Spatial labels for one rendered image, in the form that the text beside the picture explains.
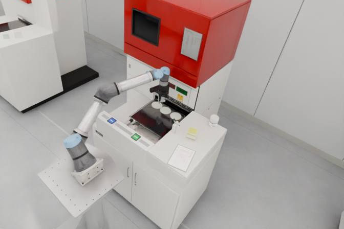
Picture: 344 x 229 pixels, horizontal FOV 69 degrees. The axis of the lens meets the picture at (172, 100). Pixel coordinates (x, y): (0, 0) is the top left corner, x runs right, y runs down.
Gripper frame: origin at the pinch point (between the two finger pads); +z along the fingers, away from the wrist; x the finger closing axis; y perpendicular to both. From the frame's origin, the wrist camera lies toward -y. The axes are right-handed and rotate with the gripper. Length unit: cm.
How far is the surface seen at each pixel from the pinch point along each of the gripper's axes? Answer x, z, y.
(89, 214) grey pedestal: -69, 64, -51
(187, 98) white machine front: -0.1, -6.5, 24.5
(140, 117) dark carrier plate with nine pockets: -11.2, 9.3, -15.2
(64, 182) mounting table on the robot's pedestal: -70, 18, -64
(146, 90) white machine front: 29.8, 10.1, -10.9
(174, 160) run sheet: -61, 2, 10
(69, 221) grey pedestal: -58, 98, -73
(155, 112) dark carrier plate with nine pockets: -3.0, 9.1, -2.2
